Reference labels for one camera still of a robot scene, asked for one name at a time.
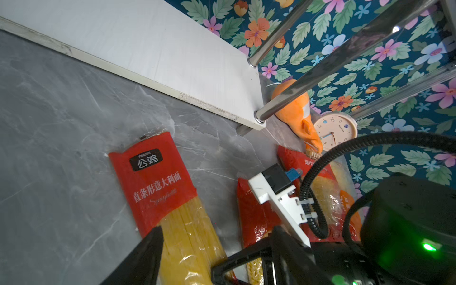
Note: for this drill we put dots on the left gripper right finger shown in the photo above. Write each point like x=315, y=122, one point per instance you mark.
x=292, y=263

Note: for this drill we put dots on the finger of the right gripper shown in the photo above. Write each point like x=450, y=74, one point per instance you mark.
x=259, y=262

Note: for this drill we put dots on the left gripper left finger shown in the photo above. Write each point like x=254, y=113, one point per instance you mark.
x=141, y=266

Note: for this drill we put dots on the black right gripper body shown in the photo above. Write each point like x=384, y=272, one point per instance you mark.
x=343, y=266

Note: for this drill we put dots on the red macaroni bag large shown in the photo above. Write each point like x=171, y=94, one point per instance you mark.
x=257, y=222

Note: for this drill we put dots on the red macaroni bag small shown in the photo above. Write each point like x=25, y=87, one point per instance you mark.
x=324, y=187

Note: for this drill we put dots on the red spaghetti pack front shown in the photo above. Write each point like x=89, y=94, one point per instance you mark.
x=160, y=192

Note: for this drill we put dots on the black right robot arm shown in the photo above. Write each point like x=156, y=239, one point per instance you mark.
x=408, y=238

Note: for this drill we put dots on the white two-tier shelf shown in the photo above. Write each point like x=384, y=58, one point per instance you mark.
x=204, y=52

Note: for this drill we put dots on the orange macaroni bag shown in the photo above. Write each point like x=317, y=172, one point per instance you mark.
x=346, y=198

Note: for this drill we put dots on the pink round alarm clock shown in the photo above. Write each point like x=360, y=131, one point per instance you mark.
x=335, y=128

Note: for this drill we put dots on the orange fish plush toy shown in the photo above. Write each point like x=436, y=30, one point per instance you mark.
x=297, y=115

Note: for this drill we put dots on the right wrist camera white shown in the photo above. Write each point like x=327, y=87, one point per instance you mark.
x=275, y=186

